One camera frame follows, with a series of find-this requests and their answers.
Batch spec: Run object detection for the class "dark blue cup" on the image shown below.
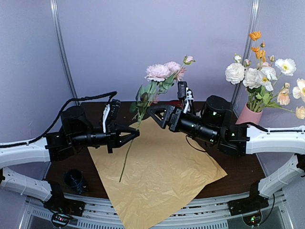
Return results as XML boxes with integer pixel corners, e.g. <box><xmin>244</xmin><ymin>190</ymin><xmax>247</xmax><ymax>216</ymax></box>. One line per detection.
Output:
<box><xmin>63</xmin><ymin>168</ymin><xmax>88</xmax><ymax>195</ymax></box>

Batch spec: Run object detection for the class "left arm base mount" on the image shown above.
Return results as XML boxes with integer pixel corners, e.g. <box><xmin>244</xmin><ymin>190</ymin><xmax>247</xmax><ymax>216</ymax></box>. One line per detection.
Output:
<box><xmin>43</xmin><ymin>189</ymin><xmax>85</xmax><ymax>228</ymax></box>

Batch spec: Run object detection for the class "lilac pink flower stem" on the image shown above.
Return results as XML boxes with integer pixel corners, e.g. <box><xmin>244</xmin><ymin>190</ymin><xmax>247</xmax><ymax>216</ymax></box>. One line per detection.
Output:
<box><xmin>118</xmin><ymin>55</ymin><xmax>196</xmax><ymax>183</ymax></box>

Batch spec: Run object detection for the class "pink cylindrical vase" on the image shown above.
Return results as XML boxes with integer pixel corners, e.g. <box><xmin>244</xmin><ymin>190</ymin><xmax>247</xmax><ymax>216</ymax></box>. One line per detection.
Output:
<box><xmin>236</xmin><ymin>104</ymin><xmax>263</xmax><ymax>125</ymax></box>

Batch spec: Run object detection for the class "orange flower stem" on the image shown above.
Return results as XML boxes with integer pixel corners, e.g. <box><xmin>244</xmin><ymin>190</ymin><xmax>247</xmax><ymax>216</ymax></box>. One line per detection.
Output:
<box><xmin>248</xmin><ymin>31</ymin><xmax>266</xmax><ymax>69</ymax></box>

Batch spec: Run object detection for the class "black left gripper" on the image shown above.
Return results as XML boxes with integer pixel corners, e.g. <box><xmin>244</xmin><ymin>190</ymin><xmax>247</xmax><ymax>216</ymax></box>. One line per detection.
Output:
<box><xmin>71</xmin><ymin>122</ymin><xmax>139</xmax><ymax>154</ymax></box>

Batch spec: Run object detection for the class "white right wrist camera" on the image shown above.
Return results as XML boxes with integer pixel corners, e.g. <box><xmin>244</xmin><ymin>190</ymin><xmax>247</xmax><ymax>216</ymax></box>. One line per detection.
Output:
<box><xmin>177</xmin><ymin>81</ymin><xmax>195</xmax><ymax>115</ymax></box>

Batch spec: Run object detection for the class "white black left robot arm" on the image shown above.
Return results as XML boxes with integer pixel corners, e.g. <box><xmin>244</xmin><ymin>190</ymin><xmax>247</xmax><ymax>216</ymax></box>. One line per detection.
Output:
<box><xmin>0</xmin><ymin>106</ymin><xmax>140</xmax><ymax>212</ymax></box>

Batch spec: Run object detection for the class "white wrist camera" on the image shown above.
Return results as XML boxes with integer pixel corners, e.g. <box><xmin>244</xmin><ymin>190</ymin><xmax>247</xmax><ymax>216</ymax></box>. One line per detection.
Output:
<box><xmin>177</xmin><ymin>81</ymin><xmax>195</xmax><ymax>115</ymax></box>
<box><xmin>100</xmin><ymin>99</ymin><xmax>121</xmax><ymax>133</ymax></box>

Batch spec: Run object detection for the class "peach pink flower stem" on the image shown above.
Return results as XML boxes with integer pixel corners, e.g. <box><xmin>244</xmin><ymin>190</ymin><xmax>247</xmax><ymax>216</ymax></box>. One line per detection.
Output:
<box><xmin>262</xmin><ymin>78</ymin><xmax>305</xmax><ymax>120</ymax></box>

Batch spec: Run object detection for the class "white blue flower stem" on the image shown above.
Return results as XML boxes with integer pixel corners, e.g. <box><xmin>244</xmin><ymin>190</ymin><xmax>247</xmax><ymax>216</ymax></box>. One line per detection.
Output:
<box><xmin>254</xmin><ymin>59</ymin><xmax>296</xmax><ymax>112</ymax></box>

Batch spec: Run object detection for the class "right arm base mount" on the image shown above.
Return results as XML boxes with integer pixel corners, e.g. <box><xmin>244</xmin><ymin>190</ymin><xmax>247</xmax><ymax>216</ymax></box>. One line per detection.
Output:
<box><xmin>228</xmin><ymin>197</ymin><xmax>269</xmax><ymax>227</ymax></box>

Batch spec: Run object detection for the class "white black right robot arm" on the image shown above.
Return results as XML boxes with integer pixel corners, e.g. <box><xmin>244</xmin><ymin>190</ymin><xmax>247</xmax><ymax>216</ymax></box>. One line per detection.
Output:
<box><xmin>147</xmin><ymin>95</ymin><xmax>305</xmax><ymax>211</ymax></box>

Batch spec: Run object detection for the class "orange yellow wrapping paper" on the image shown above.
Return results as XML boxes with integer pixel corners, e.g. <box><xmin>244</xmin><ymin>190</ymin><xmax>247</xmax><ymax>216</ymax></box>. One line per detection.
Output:
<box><xmin>89</xmin><ymin>118</ymin><xmax>226</xmax><ymax>229</ymax></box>

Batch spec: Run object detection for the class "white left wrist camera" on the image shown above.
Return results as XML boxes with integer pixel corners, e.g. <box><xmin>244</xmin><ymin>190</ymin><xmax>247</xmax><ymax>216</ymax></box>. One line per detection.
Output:
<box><xmin>100</xmin><ymin>99</ymin><xmax>121</xmax><ymax>133</ymax></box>

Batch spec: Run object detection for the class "left aluminium frame post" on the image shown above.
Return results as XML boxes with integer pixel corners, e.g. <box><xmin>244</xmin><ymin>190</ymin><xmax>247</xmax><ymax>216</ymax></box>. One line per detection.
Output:
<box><xmin>50</xmin><ymin>0</ymin><xmax>78</xmax><ymax>98</ymax></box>

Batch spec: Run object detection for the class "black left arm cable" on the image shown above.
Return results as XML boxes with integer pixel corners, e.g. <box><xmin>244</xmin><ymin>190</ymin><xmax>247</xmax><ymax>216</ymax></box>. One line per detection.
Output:
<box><xmin>0</xmin><ymin>90</ymin><xmax>118</xmax><ymax>147</ymax></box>

